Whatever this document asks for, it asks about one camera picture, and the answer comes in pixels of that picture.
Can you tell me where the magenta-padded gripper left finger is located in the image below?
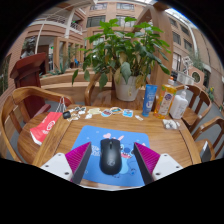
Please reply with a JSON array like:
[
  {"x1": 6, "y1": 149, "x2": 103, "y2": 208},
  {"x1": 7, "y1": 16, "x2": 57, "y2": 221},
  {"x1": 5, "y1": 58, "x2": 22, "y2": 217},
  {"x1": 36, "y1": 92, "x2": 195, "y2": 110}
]
[{"x1": 40, "y1": 142, "x2": 93, "y2": 186}]

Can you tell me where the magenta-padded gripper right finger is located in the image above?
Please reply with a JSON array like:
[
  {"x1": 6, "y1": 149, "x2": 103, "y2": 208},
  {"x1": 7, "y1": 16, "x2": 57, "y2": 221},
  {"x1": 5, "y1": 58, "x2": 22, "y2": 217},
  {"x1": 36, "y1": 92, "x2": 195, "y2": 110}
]
[{"x1": 132, "y1": 142, "x2": 184, "y2": 187}]

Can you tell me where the black computer mouse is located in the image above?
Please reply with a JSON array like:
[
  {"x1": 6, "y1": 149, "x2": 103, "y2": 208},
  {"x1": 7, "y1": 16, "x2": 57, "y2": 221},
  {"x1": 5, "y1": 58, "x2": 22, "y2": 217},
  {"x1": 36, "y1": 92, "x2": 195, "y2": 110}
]
[{"x1": 99, "y1": 138, "x2": 123, "y2": 176}]

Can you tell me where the blue cartoon mouse pad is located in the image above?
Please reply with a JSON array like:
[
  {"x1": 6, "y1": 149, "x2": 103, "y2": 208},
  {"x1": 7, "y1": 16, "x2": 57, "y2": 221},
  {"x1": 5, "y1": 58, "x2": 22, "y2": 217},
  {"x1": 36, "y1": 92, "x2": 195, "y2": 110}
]
[{"x1": 70, "y1": 125, "x2": 152, "y2": 188}]

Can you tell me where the red and white bag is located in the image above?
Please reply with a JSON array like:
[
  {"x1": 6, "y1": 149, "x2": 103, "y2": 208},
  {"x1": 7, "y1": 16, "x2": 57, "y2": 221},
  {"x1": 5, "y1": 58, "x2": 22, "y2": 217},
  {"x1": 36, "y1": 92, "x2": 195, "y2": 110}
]
[{"x1": 29, "y1": 97, "x2": 68, "y2": 146}]

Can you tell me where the wooden armchair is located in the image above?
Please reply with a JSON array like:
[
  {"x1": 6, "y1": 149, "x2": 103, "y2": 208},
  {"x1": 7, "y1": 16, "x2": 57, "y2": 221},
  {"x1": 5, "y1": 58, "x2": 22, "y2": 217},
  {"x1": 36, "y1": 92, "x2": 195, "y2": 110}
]
[
  {"x1": 174, "y1": 83, "x2": 213, "y2": 133},
  {"x1": 0, "y1": 85, "x2": 75, "y2": 164},
  {"x1": 192, "y1": 116, "x2": 224, "y2": 162},
  {"x1": 83, "y1": 72, "x2": 116, "y2": 107}
]

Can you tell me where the small white packet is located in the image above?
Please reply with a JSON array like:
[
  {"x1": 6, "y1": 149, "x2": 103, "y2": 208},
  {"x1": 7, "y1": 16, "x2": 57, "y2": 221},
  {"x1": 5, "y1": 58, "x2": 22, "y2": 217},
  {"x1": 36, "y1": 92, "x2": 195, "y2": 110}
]
[{"x1": 162, "y1": 118, "x2": 181, "y2": 130}]

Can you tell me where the black notebook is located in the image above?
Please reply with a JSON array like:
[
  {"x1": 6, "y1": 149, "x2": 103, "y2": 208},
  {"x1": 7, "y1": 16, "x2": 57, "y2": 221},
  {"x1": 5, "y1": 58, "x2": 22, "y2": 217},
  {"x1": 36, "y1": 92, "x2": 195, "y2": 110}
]
[{"x1": 200, "y1": 141, "x2": 213, "y2": 162}]

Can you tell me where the white pump bottle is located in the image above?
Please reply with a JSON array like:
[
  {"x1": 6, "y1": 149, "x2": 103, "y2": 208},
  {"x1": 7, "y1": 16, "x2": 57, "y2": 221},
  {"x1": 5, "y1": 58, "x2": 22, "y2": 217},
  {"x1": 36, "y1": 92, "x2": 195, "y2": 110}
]
[{"x1": 169, "y1": 85, "x2": 190, "y2": 120}]

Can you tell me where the yellow liquid bottle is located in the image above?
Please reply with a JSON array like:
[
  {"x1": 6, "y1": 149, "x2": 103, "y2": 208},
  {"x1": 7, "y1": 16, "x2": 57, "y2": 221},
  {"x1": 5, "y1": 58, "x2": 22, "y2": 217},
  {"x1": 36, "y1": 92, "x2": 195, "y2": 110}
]
[{"x1": 153, "y1": 79, "x2": 178, "y2": 120}]

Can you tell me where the blue cartoon sticker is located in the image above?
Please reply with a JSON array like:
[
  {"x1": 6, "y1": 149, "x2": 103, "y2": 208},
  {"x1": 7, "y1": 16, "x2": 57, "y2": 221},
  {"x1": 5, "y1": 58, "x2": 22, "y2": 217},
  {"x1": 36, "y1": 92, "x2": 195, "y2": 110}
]
[{"x1": 122, "y1": 108, "x2": 134, "y2": 118}]

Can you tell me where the blue tube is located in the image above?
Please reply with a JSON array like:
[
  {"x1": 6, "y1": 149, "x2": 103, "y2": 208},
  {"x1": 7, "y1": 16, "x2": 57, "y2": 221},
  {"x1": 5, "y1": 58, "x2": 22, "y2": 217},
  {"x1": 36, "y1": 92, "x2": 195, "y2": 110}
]
[{"x1": 142, "y1": 84, "x2": 158, "y2": 118}]

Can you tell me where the green plant in white pot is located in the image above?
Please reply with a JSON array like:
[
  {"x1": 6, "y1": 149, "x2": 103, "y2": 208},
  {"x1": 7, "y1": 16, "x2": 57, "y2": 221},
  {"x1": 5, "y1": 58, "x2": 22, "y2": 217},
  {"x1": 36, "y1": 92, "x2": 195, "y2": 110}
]
[{"x1": 71, "y1": 17, "x2": 172, "y2": 102}]

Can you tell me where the dark bust statue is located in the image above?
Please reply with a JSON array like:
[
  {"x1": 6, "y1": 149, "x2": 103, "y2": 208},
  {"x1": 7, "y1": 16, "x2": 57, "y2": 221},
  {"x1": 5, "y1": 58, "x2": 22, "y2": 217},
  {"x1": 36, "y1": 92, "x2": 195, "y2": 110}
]
[{"x1": 20, "y1": 36, "x2": 37, "y2": 59}]

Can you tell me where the dark red wooden pedestal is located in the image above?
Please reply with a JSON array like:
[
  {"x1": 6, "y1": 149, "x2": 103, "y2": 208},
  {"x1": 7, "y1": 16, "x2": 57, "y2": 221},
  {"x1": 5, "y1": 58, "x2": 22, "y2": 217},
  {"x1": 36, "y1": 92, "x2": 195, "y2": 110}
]
[{"x1": 9, "y1": 52, "x2": 52, "y2": 119}]

